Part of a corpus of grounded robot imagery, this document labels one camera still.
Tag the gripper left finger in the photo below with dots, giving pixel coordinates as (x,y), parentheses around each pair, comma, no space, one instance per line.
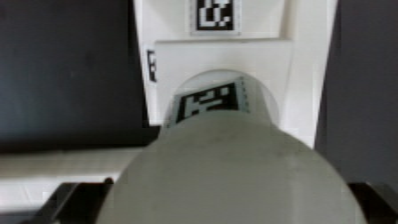
(74,204)

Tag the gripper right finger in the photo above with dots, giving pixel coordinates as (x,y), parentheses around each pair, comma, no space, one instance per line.
(378,198)

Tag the white lamp bulb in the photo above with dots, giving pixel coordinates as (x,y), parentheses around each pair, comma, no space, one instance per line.
(228,172)

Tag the white lamp base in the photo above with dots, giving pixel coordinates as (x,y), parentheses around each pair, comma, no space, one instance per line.
(259,36)

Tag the white U-shaped frame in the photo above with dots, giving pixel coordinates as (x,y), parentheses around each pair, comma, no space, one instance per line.
(37,171)

